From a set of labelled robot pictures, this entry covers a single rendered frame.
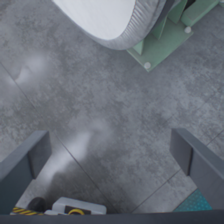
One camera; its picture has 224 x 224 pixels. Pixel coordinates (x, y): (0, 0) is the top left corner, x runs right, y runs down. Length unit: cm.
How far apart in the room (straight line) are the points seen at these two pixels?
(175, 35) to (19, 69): 101
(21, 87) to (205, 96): 113
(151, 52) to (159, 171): 69
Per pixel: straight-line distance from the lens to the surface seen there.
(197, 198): 105
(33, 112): 111
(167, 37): 109
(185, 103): 99
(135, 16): 36
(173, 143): 17
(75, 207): 92
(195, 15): 113
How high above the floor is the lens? 93
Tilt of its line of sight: 81 degrees down
